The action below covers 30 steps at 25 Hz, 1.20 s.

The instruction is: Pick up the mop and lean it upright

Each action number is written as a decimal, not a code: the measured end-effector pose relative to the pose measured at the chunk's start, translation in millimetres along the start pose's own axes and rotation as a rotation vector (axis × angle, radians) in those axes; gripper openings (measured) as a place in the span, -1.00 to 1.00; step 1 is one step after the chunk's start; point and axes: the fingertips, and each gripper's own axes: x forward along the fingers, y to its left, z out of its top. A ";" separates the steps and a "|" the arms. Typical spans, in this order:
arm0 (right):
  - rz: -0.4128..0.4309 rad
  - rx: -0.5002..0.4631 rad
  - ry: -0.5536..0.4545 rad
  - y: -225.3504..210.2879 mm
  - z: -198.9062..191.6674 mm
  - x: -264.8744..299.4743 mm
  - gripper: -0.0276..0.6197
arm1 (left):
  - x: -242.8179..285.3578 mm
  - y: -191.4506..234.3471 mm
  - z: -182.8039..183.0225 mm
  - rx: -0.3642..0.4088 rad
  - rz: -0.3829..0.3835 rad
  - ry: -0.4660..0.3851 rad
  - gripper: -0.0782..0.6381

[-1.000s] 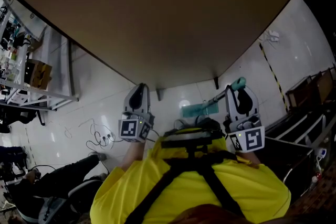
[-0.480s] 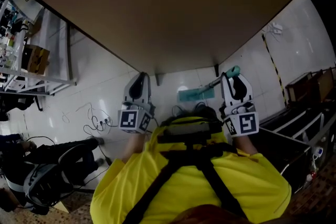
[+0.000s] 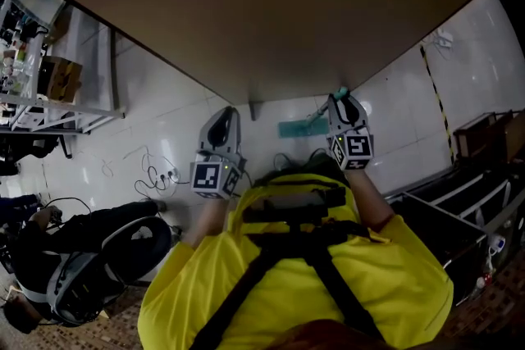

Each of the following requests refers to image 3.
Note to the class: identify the yellow black striped floor tape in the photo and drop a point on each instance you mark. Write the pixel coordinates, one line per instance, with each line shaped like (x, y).
(438, 98)

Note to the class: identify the person's yellow shirt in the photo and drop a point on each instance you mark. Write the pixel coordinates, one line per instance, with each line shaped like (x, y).
(369, 278)

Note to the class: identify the teal mop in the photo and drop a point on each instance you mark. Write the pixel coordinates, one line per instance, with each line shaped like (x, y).
(301, 129)

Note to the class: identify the brown cardboard box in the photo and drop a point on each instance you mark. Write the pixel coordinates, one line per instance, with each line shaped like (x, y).
(61, 78)

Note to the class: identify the grey black office chair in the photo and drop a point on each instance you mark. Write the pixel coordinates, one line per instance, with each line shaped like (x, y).
(131, 246)

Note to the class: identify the white metal shelf rack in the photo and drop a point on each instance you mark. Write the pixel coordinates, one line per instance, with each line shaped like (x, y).
(24, 102)

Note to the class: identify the black metal frame rack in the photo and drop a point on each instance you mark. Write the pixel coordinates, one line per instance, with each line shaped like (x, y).
(451, 213)

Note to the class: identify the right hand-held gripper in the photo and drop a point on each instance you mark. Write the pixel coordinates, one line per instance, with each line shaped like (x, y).
(356, 147)

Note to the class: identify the white power strip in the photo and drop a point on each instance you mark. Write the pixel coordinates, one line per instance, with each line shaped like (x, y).
(169, 176)

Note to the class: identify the white blue socket device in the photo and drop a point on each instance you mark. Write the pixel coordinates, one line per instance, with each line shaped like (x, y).
(497, 243)

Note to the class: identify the person's left forearm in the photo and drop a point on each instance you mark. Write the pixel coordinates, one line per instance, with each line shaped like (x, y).
(205, 219)

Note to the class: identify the white power adapter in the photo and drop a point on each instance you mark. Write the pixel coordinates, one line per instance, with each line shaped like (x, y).
(444, 39)

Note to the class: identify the brown wooden crate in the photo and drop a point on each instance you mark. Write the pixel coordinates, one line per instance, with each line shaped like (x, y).
(488, 135)

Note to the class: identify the person's right forearm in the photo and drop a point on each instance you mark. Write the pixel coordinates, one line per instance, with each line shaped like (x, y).
(369, 201)

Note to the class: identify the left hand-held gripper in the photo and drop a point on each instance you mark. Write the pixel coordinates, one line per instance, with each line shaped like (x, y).
(211, 176)

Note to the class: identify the black chest harness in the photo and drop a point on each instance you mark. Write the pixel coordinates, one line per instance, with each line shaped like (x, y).
(295, 213)

